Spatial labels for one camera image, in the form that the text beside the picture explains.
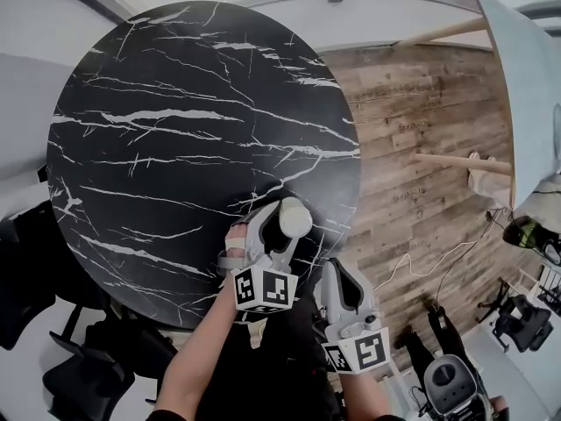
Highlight person's black clothing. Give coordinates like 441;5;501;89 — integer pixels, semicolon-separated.
151;311;347;421

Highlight white bag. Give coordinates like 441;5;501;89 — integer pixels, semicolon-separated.
465;149;513;202

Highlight white wire rack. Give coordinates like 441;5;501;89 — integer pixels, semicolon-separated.
518;260;561;318

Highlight black cable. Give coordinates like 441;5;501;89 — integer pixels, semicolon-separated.
431;208;514;310

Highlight pale grey table, wooden legs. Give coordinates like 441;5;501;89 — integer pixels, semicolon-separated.
392;0;561;215

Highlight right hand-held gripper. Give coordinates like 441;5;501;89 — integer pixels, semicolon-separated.
313;257;392;375

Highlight person's left hand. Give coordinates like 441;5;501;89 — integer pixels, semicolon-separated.
224;224;249;256

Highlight black office chair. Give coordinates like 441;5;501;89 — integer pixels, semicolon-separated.
41;330;137;421
476;277;554;354
0;199;60;353

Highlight person's right forearm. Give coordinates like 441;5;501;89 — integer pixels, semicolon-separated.
339;365;395;421

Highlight person's left forearm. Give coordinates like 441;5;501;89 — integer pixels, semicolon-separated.
153;278;240;417

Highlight grey and white device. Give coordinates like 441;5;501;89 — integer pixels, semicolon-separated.
421;353;491;419

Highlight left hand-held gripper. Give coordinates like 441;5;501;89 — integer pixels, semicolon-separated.
217;201;303;316

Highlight white cable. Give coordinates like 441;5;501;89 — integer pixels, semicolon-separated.
372;238;479;294

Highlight white cotton swab container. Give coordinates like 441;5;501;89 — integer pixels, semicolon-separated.
279;196;313;239

